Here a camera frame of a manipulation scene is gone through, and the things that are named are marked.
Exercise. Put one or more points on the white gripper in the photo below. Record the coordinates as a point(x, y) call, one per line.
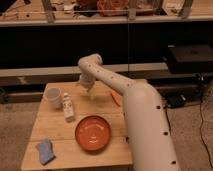
point(91, 93)

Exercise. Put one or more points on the white plastic bottle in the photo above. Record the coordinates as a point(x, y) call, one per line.
point(68, 108)

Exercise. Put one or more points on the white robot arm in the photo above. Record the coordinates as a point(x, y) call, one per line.
point(150, 140)

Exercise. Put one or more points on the orange ceramic bowl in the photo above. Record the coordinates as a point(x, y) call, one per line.
point(93, 133)

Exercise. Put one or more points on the orange carrot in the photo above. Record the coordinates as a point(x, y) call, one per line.
point(116, 97)

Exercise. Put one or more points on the white plastic cup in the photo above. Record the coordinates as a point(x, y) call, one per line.
point(53, 97)

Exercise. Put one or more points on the blue sponge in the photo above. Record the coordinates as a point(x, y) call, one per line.
point(46, 153)

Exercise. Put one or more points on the black box on shelf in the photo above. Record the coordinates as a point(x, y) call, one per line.
point(189, 59)

